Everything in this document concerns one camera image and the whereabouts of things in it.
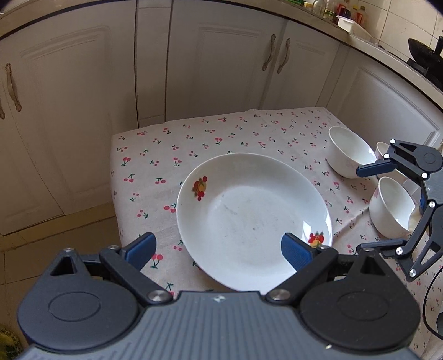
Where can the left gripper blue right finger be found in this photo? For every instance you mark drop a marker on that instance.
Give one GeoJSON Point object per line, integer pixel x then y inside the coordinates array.
{"type": "Point", "coordinates": [311, 268]}

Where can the cherry print tablecloth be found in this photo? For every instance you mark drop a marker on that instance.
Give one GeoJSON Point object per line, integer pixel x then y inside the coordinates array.
{"type": "Point", "coordinates": [366, 309]}

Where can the black wok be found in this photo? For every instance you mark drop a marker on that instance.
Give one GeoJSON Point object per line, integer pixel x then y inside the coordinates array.
{"type": "Point", "coordinates": [430, 59]}

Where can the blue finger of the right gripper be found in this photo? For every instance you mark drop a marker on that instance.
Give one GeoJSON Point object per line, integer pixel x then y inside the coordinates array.
{"type": "Point", "coordinates": [401, 250]}
{"type": "Point", "coordinates": [413, 160]}

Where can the white fruit plate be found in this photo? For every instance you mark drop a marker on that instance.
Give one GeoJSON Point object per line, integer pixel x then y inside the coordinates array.
{"type": "Point", "coordinates": [233, 210]}

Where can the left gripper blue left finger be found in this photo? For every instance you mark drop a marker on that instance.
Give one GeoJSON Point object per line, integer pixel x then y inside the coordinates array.
{"type": "Point", "coordinates": [124, 265]}

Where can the white plastic tray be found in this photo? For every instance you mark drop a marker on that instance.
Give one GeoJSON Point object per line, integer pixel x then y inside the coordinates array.
{"type": "Point", "coordinates": [353, 28]}

